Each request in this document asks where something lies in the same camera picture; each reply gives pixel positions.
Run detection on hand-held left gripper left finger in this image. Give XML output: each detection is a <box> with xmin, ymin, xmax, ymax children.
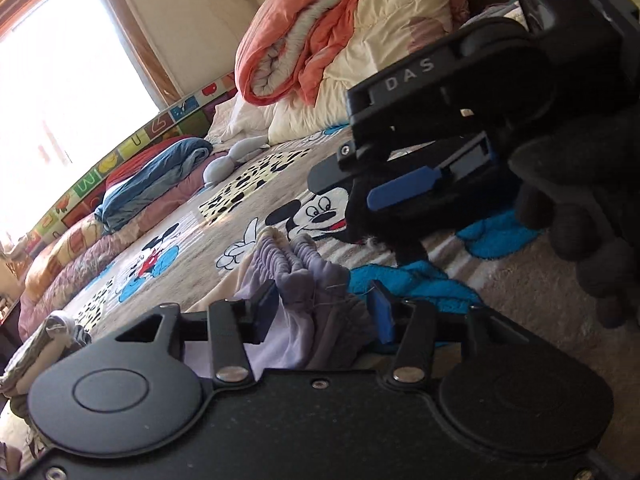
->
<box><xmin>114</xmin><ymin>287</ymin><xmax>281</xmax><ymax>388</ymax></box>

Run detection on person's right hand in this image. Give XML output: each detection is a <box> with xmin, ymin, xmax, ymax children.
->
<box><xmin>507</xmin><ymin>105</ymin><xmax>640</xmax><ymax>331</ymax></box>

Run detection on cream quilt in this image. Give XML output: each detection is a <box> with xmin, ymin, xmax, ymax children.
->
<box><xmin>267</xmin><ymin>0</ymin><xmax>471</xmax><ymax>146</ymax></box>

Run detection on window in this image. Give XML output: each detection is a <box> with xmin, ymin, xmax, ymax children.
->
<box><xmin>0</xmin><ymin>0</ymin><xmax>168</xmax><ymax>246</ymax></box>

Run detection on white pillow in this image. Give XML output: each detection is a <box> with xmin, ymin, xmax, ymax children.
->
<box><xmin>205</xmin><ymin>92</ymin><xmax>281</xmax><ymax>143</ymax></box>

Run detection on light blue plush toy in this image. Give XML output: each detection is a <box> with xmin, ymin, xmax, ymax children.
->
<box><xmin>202</xmin><ymin>135</ymin><xmax>273</xmax><ymax>184</ymax></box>

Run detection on colourful alphabet foam mat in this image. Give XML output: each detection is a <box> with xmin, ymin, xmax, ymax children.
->
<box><xmin>22</xmin><ymin>74</ymin><xmax>238</xmax><ymax>261</ymax></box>

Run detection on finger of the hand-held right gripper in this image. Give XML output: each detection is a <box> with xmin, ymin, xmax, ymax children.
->
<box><xmin>306</xmin><ymin>130</ymin><xmax>401</xmax><ymax>197</ymax></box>
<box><xmin>366</xmin><ymin>130</ymin><xmax>501</xmax><ymax>212</ymax></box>

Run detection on black sock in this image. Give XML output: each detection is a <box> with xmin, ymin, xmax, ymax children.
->
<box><xmin>344</xmin><ymin>162</ymin><xmax>473</xmax><ymax>267</ymax></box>

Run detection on lavender pants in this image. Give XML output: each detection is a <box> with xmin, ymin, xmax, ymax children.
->
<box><xmin>185</xmin><ymin>226</ymin><xmax>383</xmax><ymax>382</ymax></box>

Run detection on cartoon mouse printed blanket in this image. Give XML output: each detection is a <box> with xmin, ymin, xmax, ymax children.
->
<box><xmin>20</xmin><ymin>120</ymin><xmax>640</xmax><ymax>361</ymax></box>

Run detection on orange quilt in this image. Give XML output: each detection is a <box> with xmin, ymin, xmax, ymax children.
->
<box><xmin>235</xmin><ymin>0</ymin><xmax>391</xmax><ymax>108</ymax></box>

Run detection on red folded blanket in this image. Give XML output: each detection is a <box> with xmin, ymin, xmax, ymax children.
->
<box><xmin>102</xmin><ymin>135</ymin><xmax>191</xmax><ymax>196</ymax></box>

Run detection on pink lilac quilt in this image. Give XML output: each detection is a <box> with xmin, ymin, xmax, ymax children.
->
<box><xmin>17</xmin><ymin>175</ymin><xmax>211</xmax><ymax>341</ymax></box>

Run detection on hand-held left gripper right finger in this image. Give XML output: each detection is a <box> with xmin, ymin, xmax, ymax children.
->
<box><xmin>367</xmin><ymin>280</ymin><xmax>538</xmax><ymax>391</ymax></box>

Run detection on yellow cartoon pillow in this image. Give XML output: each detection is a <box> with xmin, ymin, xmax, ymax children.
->
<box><xmin>22</xmin><ymin>212</ymin><xmax>108</xmax><ymax>301</ymax></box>

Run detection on blue folded blanket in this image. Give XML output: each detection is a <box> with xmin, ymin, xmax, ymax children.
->
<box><xmin>95</xmin><ymin>137</ymin><xmax>213</xmax><ymax>233</ymax></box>

